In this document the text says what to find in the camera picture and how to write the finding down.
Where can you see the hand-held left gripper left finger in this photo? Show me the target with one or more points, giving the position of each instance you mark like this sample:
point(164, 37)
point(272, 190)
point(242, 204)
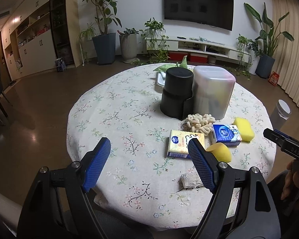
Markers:
point(96, 165)

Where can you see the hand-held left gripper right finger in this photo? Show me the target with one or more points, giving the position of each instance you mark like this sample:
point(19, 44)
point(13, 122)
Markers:
point(201, 165)

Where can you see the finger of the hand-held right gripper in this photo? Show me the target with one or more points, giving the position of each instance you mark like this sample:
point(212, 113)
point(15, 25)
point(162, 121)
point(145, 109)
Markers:
point(282, 134)
point(272, 135)

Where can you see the grey knitted dishcloth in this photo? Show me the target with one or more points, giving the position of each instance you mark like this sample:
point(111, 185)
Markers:
point(190, 179)

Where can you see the yellow teardrop makeup sponge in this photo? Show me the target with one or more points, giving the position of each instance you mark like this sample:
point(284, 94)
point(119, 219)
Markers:
point(221, 153)

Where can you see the yellow rectangular sponge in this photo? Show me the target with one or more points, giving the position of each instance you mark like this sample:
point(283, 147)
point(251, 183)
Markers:
point(244, 129)

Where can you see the yellow tissue pack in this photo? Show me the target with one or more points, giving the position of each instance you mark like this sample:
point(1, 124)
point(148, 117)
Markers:
point(178, 144)

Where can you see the blue tissue pack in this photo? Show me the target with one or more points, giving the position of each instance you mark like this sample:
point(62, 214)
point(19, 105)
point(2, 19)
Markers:
point(225, 134)

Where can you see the beige chenille scrubber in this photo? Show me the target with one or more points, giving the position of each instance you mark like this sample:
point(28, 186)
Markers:
point(198, 124)

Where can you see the white tray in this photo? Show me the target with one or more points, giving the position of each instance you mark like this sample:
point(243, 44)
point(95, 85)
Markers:
point(161, 78)

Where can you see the green floral cloth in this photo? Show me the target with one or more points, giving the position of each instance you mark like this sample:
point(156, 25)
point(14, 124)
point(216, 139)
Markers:
point(169, 66)

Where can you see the person's right hand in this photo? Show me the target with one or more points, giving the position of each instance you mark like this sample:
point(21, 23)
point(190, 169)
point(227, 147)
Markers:
point(291, 181)

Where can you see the grey cylindrical trash can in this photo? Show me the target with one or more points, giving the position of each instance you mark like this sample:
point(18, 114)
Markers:
point(280, 114)

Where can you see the round table with floral cloth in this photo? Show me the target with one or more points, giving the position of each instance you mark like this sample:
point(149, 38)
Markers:
point(129, 134)

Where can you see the red paper bag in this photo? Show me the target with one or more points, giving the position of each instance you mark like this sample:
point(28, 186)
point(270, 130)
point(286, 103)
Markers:
point(274, 79)

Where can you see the person's dark trousers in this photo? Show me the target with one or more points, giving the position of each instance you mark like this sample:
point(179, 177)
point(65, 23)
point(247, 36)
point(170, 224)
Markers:
point(109, 225)

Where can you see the dark blue tapered planter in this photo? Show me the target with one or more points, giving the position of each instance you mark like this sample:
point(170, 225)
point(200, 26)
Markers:
point(265, 66)

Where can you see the white tall planter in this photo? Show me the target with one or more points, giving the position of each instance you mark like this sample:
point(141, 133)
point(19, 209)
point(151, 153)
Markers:
point(254, 66)

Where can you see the translucent plastic container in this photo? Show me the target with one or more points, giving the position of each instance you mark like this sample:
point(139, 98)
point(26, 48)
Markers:
point(213, 92)

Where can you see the beige curtain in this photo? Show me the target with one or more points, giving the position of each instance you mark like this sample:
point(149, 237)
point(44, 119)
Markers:
point(294, 54)

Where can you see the black cylindrical container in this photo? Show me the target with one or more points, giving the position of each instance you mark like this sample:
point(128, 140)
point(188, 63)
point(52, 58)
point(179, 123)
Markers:
point(175, 89)

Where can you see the bushy dark green houseplant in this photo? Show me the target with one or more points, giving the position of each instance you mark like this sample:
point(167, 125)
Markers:
point(255, 47)

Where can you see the small white pot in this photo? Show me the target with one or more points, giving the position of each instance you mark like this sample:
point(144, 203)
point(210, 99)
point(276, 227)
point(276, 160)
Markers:
point(212, 59)

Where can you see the small trailing houseplant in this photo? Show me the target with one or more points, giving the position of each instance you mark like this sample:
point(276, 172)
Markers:
point(243, 42)

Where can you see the large broad-leaved houseplant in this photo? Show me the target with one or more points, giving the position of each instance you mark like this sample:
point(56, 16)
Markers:
point(269, 32)

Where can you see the white television cabinet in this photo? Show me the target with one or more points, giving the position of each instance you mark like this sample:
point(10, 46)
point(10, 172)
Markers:
point(214, 46)

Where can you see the red storage box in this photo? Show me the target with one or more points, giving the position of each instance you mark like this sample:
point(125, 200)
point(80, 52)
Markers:
point(198, 58)
point(176, 56)

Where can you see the white pole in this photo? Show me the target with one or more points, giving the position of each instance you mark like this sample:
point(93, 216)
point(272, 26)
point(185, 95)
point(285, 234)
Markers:
point(81, 54)

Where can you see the dark blue square planter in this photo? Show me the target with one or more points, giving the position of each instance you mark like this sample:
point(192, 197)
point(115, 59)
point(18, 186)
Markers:
point(104, 48)

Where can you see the white ribbed planter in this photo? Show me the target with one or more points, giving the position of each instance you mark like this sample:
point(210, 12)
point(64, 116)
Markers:
point(128, 47)

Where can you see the thin-leaved houseplant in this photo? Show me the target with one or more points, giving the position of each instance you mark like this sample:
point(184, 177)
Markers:
point(86, 33)

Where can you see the small green houseplant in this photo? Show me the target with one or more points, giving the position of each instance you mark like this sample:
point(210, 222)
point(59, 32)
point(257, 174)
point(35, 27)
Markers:
point(128, 31)

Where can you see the trailing pothos plant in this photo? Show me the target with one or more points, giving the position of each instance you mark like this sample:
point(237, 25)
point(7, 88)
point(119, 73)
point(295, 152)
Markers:
point(154, 29)

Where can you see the dark display shelf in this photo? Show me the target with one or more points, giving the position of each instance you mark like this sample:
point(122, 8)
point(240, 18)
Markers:
point(61, 25)

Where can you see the tall leafy houseplant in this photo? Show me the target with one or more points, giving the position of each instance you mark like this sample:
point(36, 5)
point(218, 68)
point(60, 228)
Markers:
point(102, 2)

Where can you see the white wall cabinet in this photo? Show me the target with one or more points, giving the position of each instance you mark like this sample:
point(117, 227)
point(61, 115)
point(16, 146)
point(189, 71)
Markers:
point(32, 49)

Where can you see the wall-mounted television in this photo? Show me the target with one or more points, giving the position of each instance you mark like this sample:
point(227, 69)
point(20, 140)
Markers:
point(198, 5)

